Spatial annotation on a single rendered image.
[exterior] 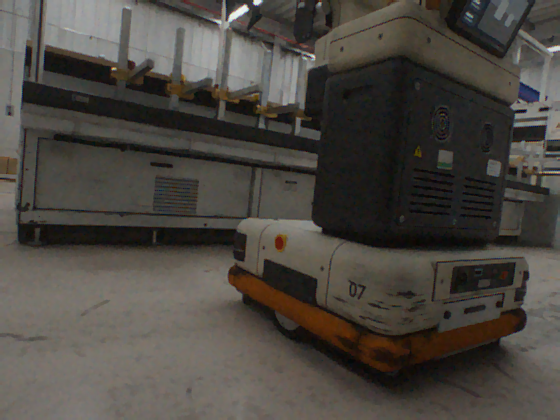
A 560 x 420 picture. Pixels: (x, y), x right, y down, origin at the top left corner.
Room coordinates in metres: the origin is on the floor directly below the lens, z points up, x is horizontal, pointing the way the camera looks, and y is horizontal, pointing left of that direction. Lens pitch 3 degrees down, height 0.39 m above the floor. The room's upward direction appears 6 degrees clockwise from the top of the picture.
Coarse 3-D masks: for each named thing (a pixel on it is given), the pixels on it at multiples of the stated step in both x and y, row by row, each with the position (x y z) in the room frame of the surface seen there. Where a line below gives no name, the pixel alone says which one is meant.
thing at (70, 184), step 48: (144, 96) 1.97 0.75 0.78; (48, 144) 1.77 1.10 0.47; (48, 192) 1.78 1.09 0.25; (96, 192) 1.90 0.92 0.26; (144, 192) 2.03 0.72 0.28; (192, 192) 2.18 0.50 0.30; (240, 192) 2.37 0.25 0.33; (288, 192) 2.58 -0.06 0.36; (48, 240) 1.86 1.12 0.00; (96, 240) 1.90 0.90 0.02; (144, 240) 2.04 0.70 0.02; (192, 240) 2.20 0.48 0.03
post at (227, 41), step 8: (224, 32) 2.00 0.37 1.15; (232, 32) 2.00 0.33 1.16; (224, 40) 1.99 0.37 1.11; (224, 48) 1.99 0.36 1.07; (224, 56) 1.98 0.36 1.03; (224, 64) 1.99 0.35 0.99; (224, 72) 1.99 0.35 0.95; (224, 80) 1.99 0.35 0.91; (224, 88) 1.99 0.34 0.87; (224, 104) 2.00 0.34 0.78; (216, 112) 2.00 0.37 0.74
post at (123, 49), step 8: (128, 8) 1.71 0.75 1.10; (128, 16) 1.71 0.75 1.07; (120, 24) 1.72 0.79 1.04; (128, 24) 1.71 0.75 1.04; (120, 32) 1.71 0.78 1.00; (128, 32) 1.71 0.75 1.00; (120, 40) 1.70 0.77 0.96; (128, 40) 1.71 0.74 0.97; (120, 48) 1.70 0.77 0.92; (128, 48) 1.71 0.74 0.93; (120, 56) 1.70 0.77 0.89; (120, 64) 1.70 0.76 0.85; (120, 80) 1.70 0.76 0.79; (120, 88) 1.70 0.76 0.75
